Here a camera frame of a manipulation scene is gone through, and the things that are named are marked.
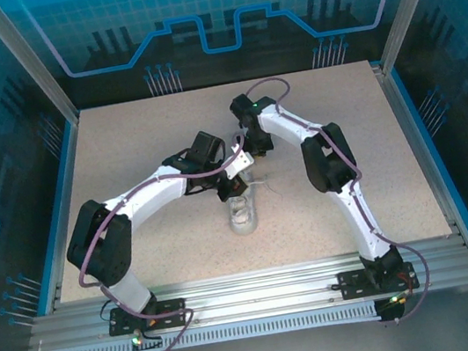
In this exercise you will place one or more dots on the white shoe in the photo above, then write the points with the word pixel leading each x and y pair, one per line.
pixel 243 223

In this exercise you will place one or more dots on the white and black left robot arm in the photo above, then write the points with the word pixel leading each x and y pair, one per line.
pixel 148 198

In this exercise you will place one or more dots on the black controller board with LED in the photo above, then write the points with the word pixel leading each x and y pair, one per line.
pixel 391 311
pixel 147 343

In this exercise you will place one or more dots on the aluminium side rail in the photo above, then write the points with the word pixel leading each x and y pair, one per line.
pixel 418 146

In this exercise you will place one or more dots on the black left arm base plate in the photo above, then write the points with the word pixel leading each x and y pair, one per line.
pixel 170 308

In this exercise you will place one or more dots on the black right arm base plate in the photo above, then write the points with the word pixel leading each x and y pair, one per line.
pixel 351 283

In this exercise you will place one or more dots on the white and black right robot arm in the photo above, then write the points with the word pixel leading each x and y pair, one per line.
pixel 283 123

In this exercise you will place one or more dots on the aluminium frame rail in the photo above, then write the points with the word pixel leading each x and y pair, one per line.
pixel 256 290

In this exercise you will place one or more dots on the white shoelace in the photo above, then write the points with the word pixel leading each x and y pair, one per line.
pixel 241 212

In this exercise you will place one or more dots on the aluminium upright post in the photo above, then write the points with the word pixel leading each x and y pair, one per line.
pixel 29 65
pixel 411 0

